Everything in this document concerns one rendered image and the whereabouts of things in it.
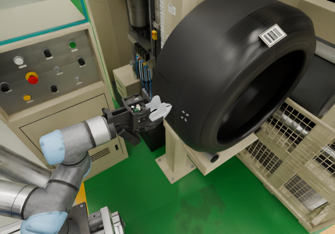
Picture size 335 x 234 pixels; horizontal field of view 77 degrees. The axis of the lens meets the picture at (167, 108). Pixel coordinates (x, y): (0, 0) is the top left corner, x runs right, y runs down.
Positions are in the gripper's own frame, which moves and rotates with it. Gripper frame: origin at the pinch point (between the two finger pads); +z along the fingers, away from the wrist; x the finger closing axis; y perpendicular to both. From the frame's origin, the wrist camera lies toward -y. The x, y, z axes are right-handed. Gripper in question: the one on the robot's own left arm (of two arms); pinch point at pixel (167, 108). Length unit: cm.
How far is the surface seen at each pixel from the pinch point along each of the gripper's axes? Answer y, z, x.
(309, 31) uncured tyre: 24.4, 38.3, -12.1
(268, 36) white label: 25.3, 20.4, -10.6
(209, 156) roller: -30.2, 19.4, -9.7
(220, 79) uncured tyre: 15.1, 8.3, -9.5
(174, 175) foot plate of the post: -119, 37, 23
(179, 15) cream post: 16.6, 21.1, 26.6
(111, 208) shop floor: -127, -18, 28
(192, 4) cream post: 20.7, 25.2, 25.0
